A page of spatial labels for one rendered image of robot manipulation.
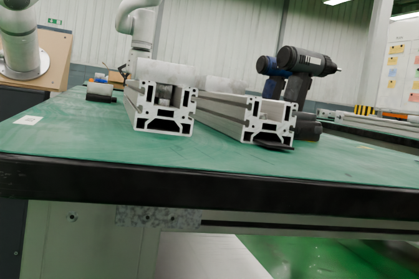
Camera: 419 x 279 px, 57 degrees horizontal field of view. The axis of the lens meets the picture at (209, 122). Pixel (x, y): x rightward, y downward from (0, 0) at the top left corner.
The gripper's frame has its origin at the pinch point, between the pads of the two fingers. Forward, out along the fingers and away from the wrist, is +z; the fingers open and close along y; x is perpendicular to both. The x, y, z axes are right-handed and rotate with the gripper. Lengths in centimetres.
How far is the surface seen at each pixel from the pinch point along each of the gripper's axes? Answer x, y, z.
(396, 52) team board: -197, -277, -74
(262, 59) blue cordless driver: 53, -33, -14
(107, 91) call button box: 34.5, 10.8, 2.1
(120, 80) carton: -200, 2, -2
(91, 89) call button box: 34.4, 15.6, 2.2
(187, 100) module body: 98, -3, 0
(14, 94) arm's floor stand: 11.5, 42.7, 8.7
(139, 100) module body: 98, 5, 1
